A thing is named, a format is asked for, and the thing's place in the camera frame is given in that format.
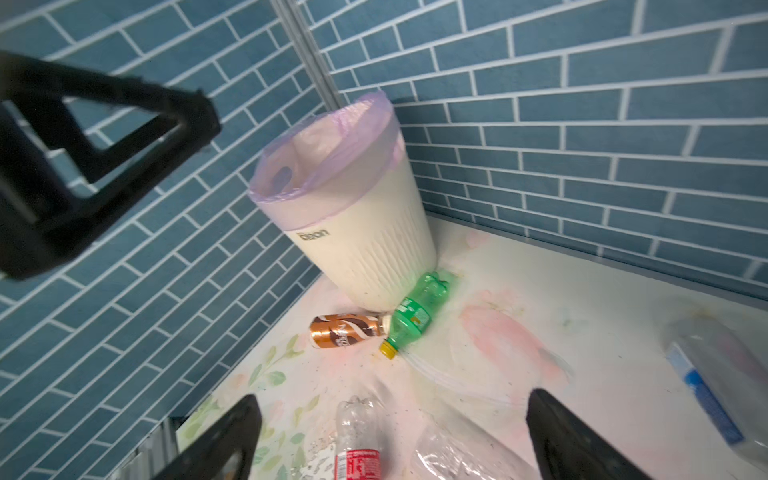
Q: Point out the brown coffee bottle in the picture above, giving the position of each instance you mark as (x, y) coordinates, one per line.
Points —
(344, 330)

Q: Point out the red-label bottle yellow cap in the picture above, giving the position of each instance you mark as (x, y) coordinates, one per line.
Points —
(359, 440)

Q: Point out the white plastic trash bin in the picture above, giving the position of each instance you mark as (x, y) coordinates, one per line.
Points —
(377, 249)

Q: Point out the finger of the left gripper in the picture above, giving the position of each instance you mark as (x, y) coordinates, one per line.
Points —
(58, 197)

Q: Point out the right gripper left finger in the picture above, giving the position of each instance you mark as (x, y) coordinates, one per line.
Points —
(225, 451)

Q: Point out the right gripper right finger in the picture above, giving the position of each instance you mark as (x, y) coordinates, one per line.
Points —
(567, 448)

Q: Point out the pink bin liner bag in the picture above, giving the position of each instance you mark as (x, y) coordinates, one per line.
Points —
(323, 165)

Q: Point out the crushed clear plastic bottle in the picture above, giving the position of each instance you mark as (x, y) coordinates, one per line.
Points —
(460, 449)

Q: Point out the green plastic bottle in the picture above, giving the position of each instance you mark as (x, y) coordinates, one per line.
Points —
(415, 313)

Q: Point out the aluminium rail frame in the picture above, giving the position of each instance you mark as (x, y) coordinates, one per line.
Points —
(157, 451)

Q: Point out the clear bottle blue cap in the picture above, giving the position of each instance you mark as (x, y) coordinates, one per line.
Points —
(727, 379)

